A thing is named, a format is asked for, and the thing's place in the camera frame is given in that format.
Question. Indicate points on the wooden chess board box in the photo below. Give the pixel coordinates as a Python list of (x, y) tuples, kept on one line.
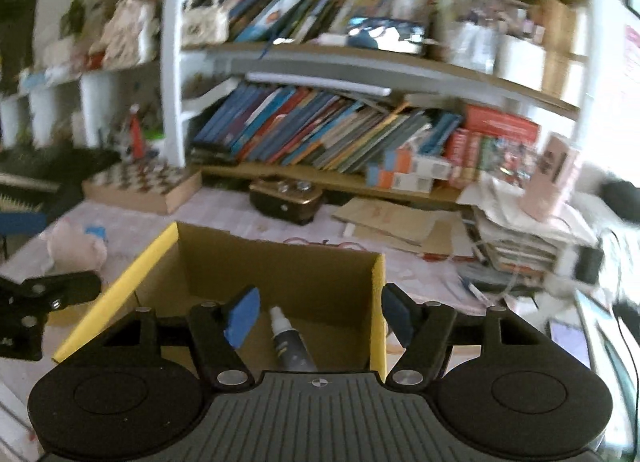
[(145, 184)]

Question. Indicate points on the white storage container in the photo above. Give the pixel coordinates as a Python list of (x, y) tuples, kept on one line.
[(520, 61)]

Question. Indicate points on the floral cloth bag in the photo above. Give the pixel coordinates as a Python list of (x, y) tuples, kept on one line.
[(130, 31)]

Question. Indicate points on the red bottle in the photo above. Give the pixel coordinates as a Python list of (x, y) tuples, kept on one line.
[(136, 134)]

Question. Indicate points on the pink rectangular box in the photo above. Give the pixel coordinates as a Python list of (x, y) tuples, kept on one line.
[(550, 176)]

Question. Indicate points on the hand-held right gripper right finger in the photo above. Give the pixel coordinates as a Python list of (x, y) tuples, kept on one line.
[(397, 312)]

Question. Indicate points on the black piano keyboard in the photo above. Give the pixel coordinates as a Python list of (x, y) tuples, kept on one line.
[(45, 171)]

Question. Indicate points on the white side shelf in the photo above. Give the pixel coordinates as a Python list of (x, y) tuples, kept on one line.
[(60, 91)]

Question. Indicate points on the cardboard box with yellow edges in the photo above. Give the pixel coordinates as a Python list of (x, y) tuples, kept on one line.
[(280, 282)]

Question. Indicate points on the row of leaning colourful books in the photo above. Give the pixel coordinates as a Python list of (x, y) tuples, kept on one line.
[(320, 129)]

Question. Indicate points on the pink plush toy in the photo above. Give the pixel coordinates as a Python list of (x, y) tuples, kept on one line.
[(75, 249)]

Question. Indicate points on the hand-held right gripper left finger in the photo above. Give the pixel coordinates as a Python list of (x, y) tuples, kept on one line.
[(244, 318)]

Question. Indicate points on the red boxed book set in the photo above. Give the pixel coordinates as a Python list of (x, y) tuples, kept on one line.
[(492, 146)]

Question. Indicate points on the orange and white carton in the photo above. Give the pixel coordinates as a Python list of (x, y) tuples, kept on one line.
[(420, 161), (397, 180)]

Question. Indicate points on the silver laptop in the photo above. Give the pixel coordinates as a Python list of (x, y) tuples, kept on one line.
[(607, 357)]

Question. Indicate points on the white beaded handbag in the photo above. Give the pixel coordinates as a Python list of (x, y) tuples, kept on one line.
[(202, 21)]

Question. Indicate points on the brown retro radio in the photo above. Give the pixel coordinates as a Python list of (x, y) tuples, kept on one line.
[(287, 202)]

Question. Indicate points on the messy stack of papers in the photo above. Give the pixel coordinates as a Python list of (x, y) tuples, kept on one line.
[(520, 237)]

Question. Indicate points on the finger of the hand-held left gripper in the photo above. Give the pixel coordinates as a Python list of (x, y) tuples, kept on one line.
[(65, 289)]

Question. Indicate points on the white and wood bookshelf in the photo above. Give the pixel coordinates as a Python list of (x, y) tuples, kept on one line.
[(350, 61)]

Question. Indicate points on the small spray bottle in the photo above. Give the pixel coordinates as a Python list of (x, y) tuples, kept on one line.
[(292, 347)]

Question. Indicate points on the flat cardboard sheets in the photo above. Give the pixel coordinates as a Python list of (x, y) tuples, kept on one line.
[(395, 224)]

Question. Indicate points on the row of tall picture books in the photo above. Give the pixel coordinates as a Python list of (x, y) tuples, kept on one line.
[(320, 1)]

